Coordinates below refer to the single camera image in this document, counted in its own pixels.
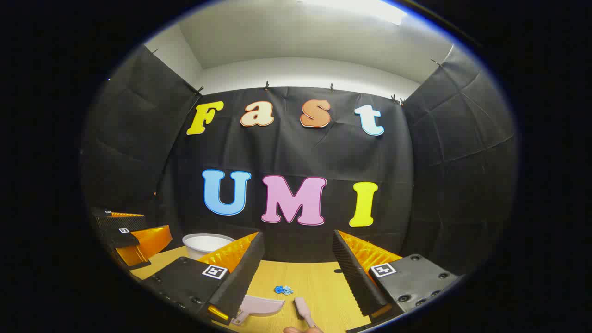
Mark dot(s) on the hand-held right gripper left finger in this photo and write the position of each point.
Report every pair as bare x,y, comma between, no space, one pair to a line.
243,282

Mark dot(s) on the small pale pink broom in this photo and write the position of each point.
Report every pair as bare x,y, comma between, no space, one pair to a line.
303,307

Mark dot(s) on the dark blue paper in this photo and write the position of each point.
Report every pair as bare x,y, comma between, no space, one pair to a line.
279,290

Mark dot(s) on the row of black cloth clips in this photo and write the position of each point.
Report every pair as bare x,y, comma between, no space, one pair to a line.
267,86

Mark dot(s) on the white ribbed garbage bin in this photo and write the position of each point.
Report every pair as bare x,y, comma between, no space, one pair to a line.
203,245

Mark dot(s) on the yellow wooden desktop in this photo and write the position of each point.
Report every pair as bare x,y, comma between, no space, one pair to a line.
314,277

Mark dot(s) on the small pale pink dustpan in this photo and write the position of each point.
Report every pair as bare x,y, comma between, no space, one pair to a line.
261,306

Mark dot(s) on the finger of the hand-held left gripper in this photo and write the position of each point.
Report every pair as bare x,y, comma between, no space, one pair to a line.
121,238
120,223

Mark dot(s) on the light blue paper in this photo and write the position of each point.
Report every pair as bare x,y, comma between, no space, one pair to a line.
288,291

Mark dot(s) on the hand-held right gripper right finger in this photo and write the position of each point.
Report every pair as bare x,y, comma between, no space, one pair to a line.
354,277

